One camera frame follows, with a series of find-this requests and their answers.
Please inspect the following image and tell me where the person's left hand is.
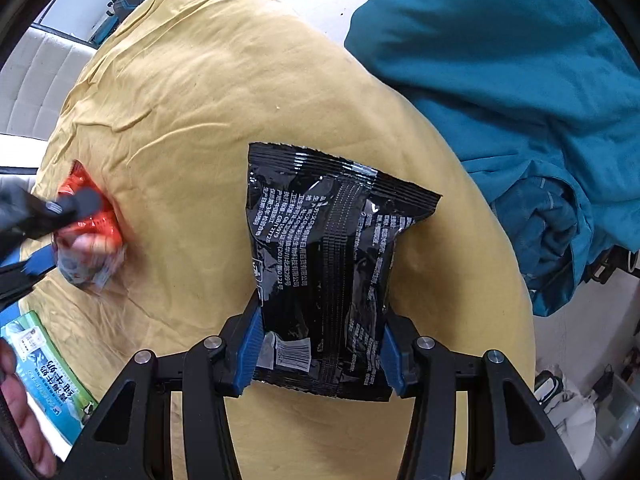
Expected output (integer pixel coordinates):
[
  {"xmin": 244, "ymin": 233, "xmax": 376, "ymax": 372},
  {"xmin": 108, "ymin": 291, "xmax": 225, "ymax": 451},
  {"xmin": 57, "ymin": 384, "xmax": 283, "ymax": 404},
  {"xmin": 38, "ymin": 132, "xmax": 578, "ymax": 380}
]
[{"xmin": 1, "ymin": 339, "xmax": 58, "ymax": 478}]

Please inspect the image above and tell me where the white bag on floor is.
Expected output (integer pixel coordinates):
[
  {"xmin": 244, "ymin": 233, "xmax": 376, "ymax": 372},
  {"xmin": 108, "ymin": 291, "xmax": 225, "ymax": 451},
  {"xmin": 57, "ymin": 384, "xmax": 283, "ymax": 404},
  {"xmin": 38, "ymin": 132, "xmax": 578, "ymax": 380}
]
[{"xmin": 534, "ymin": 367, "xmax": 597, "ymax": 469}]

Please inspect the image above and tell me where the orange panda snack bag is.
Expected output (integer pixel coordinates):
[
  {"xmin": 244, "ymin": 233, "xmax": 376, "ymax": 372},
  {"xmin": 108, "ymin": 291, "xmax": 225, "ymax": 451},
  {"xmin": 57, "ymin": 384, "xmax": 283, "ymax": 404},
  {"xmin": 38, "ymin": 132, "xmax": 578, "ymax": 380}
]
[{"xmin": 53, "ymin": 160, "xmax": 126, "ymax": 294}]

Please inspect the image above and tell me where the black snack bag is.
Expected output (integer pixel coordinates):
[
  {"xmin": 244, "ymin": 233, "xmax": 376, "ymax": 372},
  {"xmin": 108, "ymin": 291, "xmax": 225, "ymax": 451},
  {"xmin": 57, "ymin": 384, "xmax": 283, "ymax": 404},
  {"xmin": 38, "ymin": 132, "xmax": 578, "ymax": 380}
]
[{"xmin": 246, "ymin": 142, "xmax": 440, "ymax": 402}]

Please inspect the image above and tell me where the teal blue blanket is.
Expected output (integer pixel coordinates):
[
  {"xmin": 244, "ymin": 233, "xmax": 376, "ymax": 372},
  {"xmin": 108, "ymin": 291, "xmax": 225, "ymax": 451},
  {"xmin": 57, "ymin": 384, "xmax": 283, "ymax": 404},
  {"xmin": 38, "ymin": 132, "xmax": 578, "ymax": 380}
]
[{"xmin": 345, "ymin": 0, "xmax": 639, "ymax": 316}]

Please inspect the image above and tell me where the blue green milk carton box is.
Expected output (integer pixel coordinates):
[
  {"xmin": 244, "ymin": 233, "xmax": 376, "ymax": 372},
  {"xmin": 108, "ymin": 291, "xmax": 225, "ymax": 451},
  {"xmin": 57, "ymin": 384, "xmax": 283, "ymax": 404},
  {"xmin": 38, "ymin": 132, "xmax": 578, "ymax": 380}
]
[{"xmin": 1, "ymin": 304, "xmax": 98, "ymax": 445}]

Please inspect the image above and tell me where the yellow wrinkled cloth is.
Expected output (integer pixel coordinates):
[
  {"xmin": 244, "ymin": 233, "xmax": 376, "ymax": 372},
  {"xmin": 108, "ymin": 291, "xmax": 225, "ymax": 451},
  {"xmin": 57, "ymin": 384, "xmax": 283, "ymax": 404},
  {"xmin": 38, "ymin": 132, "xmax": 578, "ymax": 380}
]
[{"xmin": 19, "ymin": 0, "xmax": 537, "ymax": 480}]

